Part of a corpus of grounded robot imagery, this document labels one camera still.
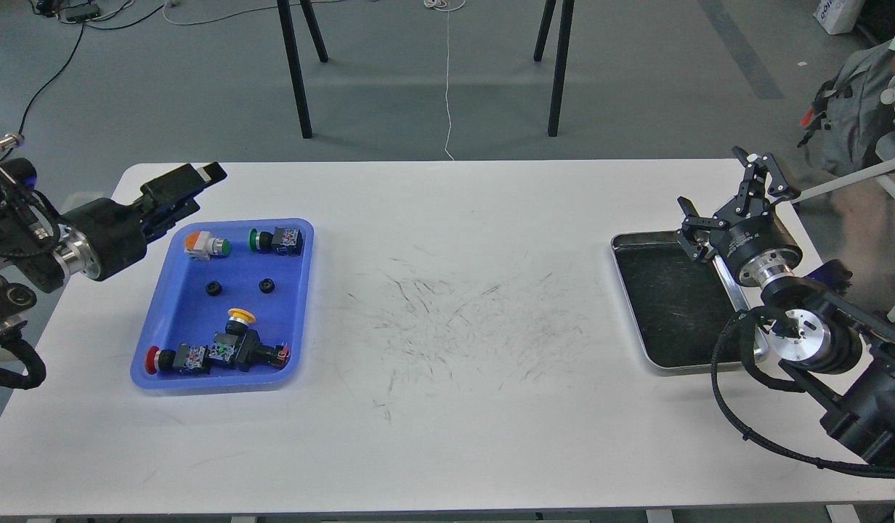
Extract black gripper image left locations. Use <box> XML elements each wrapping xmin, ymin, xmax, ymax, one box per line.
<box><xmin>55</xmin><ymin>163</ymin><xmax>227</xmax><ymax>281</ymax></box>

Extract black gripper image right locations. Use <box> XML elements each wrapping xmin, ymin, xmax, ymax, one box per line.
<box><xmin>676</xmin><ymin>146</ymin><xmax>803</xmax><ymax>285</ymax></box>

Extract small black gear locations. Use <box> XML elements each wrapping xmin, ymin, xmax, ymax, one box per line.
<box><xmin>204</xmin><ymin>280</ymin><xmax>224</xmax><ymax>297</ymax></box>
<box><xmin>258</xmin><ymin>277</ymin><xmax>276</xmax><ymax>294</ymax></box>

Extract silver metal tray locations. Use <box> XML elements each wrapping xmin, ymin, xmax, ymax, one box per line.
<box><xmin>610</xmin><ymin>230</ymin><xmax>752</xmax><ymax>376</ymax></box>

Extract blue plastic tray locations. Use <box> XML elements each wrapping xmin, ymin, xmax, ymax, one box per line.
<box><xmin>131</xmin><ymin>218</ymin><xmax>315</xmax><ymax>392</ymax></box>

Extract green push button black body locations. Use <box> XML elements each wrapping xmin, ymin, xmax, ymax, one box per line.
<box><xmin>247</xmin><ymin>227</ymin><xmax>304</xmax><ymax>257</ymax></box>

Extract yellow mushroom push button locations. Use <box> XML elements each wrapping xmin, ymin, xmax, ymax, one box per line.
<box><xmin>224</xmin><ymin>308</ymin><xmax>257</xmax><ymax>336</ymax></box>

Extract grey backpack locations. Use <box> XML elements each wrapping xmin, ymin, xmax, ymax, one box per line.
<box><xmin>798</xmin><ymin>41</ymin><xmax>895</xmax><ymax>177</ymax></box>

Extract black table leg right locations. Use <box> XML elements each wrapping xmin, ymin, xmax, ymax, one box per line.
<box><xmin>532</xmin><ymin>0</ymin><xmax>576</xmax><ymax>138</ymax></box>

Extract black table leg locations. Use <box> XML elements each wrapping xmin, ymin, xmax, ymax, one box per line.
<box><xmin>532</xmin><ymin>0</ymin><xmax>576</xmax><ymax>138</ymax></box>
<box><xmin>276</xmin><ymin>1</ymin><xmax>329</xmax><ymax>139</ymax></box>

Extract black table leg left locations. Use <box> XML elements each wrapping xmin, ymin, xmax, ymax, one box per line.
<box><xmin>276</xmin><ymin>1</ymin><xmax>329</xmax><ymax>139</ymax></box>

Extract orange green push button switch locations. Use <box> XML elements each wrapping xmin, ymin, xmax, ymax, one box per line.
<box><xmin>183</xmin><ymin>230</ymin><xmax>231</xmax><ymax>259</ymax></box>

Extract red push button switch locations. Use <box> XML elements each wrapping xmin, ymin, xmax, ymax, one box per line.
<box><xmin>143</xmin><ymin>344</ymin><xmax>211</xmax><ymax>376</ymax></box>

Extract black switch red terminals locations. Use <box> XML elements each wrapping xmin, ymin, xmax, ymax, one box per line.
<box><xmin>206</xmin><ymin>330</ymin><xmax>291</xmax><ymax>372</ymax></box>

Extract black floor cable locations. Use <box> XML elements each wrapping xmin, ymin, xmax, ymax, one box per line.
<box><xmin>0</xmin><ymin>0</ymin><xmax>172</xmax><ymax>177</ymax></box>

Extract white hanging cord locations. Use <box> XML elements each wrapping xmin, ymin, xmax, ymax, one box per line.
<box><xmin>423</xmin><ymin>0</ymin><xmax>467</xmax><ymax>161</ymax></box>

